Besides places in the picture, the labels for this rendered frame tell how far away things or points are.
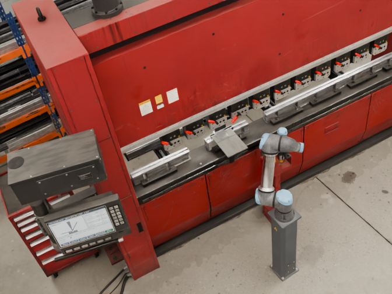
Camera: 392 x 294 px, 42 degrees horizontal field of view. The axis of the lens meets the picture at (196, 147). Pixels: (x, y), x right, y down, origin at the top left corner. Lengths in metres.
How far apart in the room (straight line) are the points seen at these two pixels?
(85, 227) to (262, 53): 1.78
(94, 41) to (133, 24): 0.26
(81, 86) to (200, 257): 2.16
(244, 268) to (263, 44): 1.90
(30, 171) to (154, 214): 1.56
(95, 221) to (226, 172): 1.48
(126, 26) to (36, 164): 0.98
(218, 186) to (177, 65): 1.28
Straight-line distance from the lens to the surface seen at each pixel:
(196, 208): 4.37
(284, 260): 4.17
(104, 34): 3.12
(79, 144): 2.88
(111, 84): 3.33
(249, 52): 3.74
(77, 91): 3.02
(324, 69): 4.35
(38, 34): 3.20
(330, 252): 4.58
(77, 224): 3.12
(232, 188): 4.43
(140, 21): 3.17
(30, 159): 2.92
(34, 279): 4.89
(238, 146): 3.97
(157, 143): 4.18
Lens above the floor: 3.87
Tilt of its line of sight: 46 degrees down
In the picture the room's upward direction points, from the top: 10 degrees counter-clockwise
